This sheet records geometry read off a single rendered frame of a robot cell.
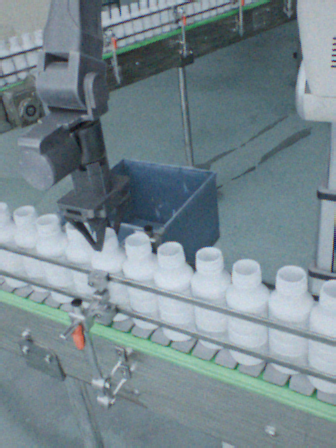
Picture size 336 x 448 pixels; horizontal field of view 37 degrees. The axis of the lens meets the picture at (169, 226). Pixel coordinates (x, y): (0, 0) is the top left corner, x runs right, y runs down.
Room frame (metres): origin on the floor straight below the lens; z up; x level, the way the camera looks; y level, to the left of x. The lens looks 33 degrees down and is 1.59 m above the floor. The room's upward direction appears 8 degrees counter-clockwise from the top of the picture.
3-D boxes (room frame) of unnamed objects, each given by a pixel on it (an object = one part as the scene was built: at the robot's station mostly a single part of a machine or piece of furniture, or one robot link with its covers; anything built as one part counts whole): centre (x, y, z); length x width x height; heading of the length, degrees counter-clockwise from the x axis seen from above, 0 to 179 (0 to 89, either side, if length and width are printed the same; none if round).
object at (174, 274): (0.58, 0.00, 1.08); 0.06 x 0.06 x 0.17
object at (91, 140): (0.64, 0.11, 1.33); 0.07 x 0.06 x 0.07; 147
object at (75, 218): (0.64, 0.11, 1.19); 0.07 x 0.07 x 0.09; 56
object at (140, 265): (0.62, 0.05, 1.08); 0.06 x 0.06 x 0.17
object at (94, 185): (0.65, 0.10, 1.26); 0.10 x 0.07 x 0.07; 146
